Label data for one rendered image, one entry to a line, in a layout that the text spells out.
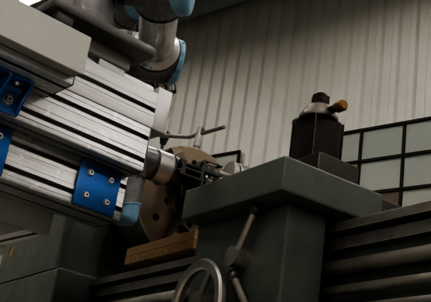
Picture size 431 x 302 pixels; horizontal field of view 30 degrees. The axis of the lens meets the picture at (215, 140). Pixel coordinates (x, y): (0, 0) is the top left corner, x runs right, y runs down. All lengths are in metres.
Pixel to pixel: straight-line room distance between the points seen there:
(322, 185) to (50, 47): 0.49
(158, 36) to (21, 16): 0.55
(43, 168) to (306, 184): 0.46
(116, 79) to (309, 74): 9.92
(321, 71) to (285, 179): 10.03
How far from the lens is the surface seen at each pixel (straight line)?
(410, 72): 10.43
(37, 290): 2.16
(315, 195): 1.30
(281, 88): 11.52
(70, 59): 1.31
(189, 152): 2.14
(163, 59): 1.91
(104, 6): 1.55
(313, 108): 1.59
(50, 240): 2.18
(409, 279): 1.21
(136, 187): 1.80
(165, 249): 1.77
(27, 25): 1.29
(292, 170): 1.28
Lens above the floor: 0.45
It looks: 22 degrees up
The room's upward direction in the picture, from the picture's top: 9 degrees clockwise
